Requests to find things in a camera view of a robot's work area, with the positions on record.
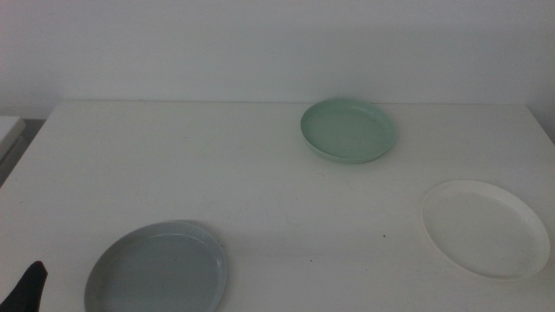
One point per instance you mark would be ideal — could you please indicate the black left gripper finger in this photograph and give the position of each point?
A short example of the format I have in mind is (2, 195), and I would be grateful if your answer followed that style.
(27, 290)

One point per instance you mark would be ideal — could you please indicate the grey shallow bowl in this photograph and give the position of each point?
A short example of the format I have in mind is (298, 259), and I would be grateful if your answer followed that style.
(160, 273)

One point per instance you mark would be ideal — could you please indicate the pale green shallow bowl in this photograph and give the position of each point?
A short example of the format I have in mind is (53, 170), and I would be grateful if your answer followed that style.
(347, 132)

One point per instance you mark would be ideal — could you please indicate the white shallow bowl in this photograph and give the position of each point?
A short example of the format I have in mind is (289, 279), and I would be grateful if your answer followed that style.
(483, 229)

